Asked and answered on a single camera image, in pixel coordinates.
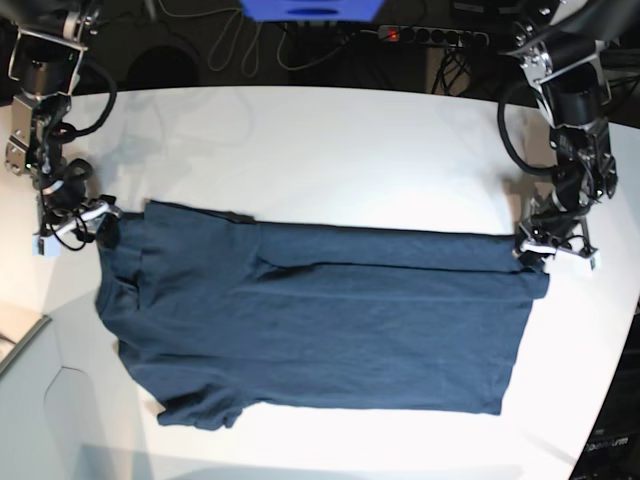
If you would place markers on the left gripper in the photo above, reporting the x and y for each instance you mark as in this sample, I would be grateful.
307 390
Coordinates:
547 229

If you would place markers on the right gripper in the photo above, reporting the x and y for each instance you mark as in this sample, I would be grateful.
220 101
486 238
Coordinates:
93 220

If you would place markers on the dark blue t-shirt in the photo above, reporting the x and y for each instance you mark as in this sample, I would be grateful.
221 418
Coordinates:
214 313

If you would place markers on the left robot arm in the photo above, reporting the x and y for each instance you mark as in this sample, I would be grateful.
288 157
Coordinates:
558 45

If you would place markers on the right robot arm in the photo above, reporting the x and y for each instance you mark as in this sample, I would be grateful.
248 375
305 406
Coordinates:
48 57

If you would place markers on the black power strip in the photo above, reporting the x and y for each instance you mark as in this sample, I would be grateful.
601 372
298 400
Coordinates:
433 37

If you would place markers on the blue box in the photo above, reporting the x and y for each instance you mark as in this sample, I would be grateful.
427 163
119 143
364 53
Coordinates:
311 10

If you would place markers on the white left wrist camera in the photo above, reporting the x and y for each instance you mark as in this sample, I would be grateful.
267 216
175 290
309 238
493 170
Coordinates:
591 258

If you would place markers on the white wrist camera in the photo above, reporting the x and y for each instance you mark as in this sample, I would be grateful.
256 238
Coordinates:
591 258
45 246

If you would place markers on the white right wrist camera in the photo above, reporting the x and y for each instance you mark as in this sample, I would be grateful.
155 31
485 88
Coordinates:
45 246

